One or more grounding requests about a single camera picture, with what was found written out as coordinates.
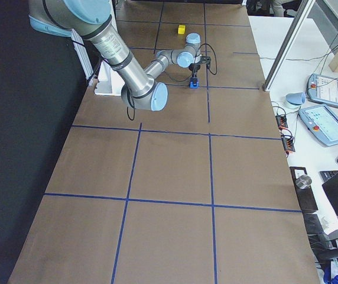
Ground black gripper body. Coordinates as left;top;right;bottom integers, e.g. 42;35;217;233
188;56;202;71

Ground blue block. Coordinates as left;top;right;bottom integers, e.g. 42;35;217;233
189;77;199;89

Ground yellow block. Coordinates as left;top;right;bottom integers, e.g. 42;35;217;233
177;24;186;35

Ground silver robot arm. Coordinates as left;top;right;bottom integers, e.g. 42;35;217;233
28;0;200;111

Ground upper orange connector block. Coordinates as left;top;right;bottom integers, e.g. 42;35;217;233
275;114;288;130

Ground orange connector block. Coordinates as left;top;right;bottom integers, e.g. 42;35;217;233
281;134;295;154
275;114;288;130

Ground lower orange connector block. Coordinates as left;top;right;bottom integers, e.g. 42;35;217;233
281;134;295;154

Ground far teach pendant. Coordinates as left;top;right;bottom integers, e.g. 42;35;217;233
306;73;338;108

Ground teach pendant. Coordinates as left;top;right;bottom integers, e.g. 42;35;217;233
306;73;338;108
298;104;338;146

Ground near teach pendant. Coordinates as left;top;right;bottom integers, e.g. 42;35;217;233
298;104;338;146

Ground metal cup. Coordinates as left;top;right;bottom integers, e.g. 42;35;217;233
295;175;312;189

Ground black keyboard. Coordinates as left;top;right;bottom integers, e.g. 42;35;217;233
319;170;338;182

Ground black tray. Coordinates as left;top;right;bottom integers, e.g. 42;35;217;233
290;166;318;214

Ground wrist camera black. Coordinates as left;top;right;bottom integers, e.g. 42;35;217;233
199;56;211;68

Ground aluminium frame post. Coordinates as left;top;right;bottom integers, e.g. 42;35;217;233
262;0;316;92

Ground white pedestal column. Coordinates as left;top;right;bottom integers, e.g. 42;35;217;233
95;62;125;96

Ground aluminium extrusion rail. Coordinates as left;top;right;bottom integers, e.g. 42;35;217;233
71;30;93;79

